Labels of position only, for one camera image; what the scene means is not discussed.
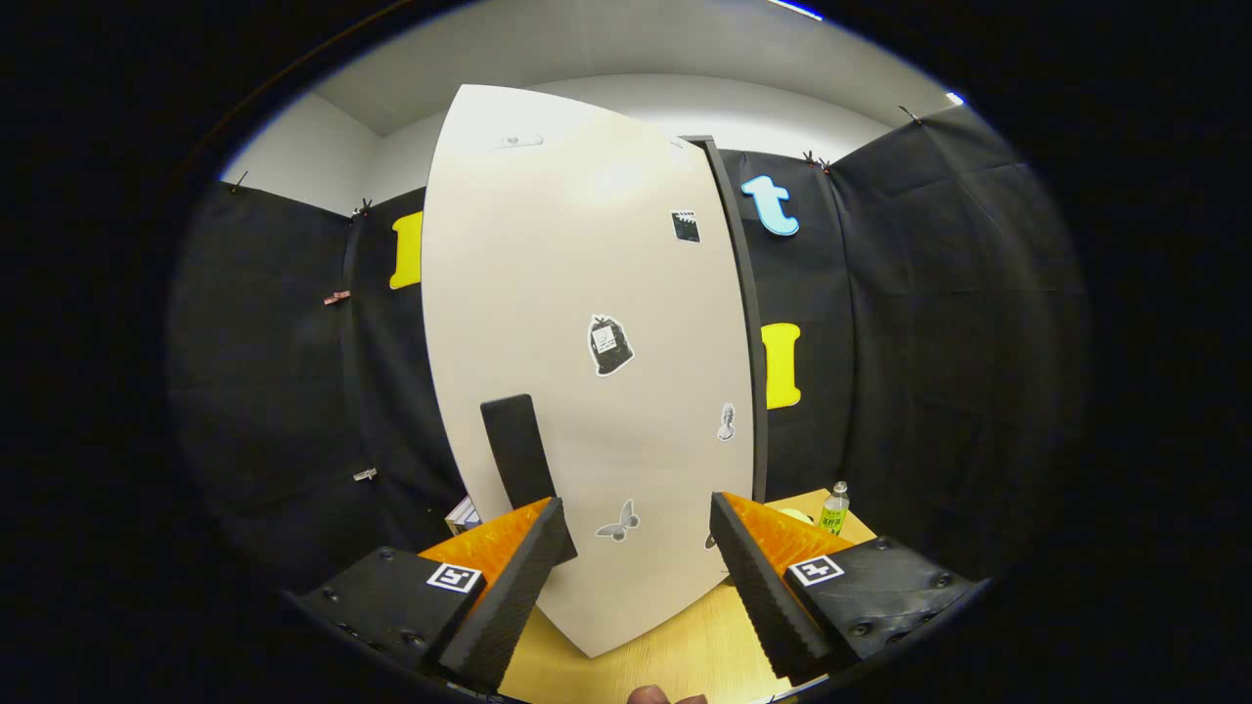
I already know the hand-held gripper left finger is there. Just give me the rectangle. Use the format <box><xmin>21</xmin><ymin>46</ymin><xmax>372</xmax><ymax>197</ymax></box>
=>
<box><xmin>298</xmin><ymin>496</ymin><xmax>578</xmax><ymax>693</ymax></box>

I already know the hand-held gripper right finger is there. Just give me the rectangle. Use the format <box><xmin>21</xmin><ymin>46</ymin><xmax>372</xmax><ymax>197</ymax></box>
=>
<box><xmin>709</xmin><ymin>491</ymin><xmax>979</xmax><ymax>685</ymax></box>

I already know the black cabinet door handle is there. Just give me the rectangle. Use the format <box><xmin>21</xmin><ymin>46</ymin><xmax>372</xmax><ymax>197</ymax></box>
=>
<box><xmin>479</xmin><ymin>394</ymin><xmax>559</xmax><ymax>511</ymax></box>

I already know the grey shoe cabinet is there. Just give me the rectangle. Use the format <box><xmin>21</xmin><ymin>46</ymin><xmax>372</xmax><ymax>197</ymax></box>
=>
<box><xmin>682</xmin><ymin>135</ymin><xmax>770</xmax><ymax>505</ymax></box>

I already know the beige shoe cabinet door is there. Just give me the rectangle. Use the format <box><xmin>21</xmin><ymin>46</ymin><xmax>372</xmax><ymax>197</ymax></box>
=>
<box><xmin>421</xmin><ymin>83</ymin><xmax>756</xmax><ymax>659</ymax></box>

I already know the green drink bottle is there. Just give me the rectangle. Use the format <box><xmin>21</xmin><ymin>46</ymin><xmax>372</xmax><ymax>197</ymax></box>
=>
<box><xmin>820</xmin><ymin>480</ymin><xmax>851</xmax><ymax>537</ymax></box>

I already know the black backdrop cloth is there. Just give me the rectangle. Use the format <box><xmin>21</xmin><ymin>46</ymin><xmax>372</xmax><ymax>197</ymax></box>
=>
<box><xmin>166</xmin><ymin>103</ymin><xmax>1092</xmax><ymax>607</ymax></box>

